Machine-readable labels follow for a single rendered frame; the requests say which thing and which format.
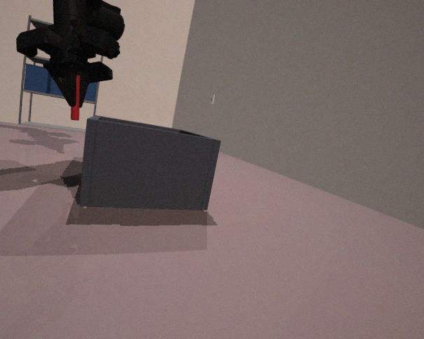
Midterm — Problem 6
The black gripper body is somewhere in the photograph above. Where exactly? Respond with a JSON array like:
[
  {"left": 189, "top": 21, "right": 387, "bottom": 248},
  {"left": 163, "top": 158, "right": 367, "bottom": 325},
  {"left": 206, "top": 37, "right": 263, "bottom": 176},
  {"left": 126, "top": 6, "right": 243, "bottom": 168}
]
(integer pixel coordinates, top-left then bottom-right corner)
[{"left": 16, "top": 14, "right": 113, "bottom": 83}]

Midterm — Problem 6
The red peg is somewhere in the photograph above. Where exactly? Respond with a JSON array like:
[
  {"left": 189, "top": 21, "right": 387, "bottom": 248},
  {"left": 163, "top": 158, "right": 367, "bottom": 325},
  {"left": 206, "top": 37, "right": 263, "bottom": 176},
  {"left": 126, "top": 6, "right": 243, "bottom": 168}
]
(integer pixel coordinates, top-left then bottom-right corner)
[{"left": 71, "top": 75, "right": 81, "bottom": 121}]

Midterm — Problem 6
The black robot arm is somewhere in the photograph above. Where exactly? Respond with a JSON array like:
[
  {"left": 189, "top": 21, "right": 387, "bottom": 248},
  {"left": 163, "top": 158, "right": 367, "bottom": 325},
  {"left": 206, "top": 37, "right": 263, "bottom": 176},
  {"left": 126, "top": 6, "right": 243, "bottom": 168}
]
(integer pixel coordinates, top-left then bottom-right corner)
[{"left": 53, "top": 0, "right": 125, "bottom": 59}]

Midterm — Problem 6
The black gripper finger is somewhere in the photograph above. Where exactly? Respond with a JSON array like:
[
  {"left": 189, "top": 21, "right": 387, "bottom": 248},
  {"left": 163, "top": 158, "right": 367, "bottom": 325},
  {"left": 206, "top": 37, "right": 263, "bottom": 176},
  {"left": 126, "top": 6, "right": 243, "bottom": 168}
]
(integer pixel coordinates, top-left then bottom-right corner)
[
  {"left": 43, "top": 59, "right": 83, "bottom": 107},
  {"left": 77, "top": 69, "right": 100, "bottom": 108}
]

